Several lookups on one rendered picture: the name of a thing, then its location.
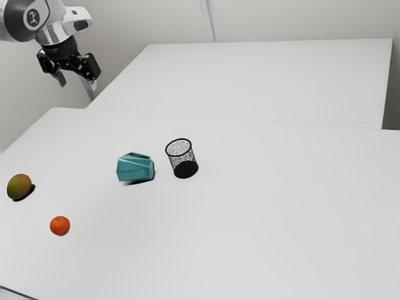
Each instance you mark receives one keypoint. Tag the orange fruit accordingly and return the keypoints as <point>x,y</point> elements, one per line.
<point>60,226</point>

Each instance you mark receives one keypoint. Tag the teal faceted mug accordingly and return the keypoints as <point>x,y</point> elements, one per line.
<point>135,168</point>

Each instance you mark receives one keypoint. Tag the black mesh pen holder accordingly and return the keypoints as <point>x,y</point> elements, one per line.
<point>182,159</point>

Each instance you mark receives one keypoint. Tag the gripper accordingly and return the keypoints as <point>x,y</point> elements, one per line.
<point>61,50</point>

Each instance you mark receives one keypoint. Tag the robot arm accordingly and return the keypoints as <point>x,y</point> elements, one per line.
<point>22,18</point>

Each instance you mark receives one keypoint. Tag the green red mango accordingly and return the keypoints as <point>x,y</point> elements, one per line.
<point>18,187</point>

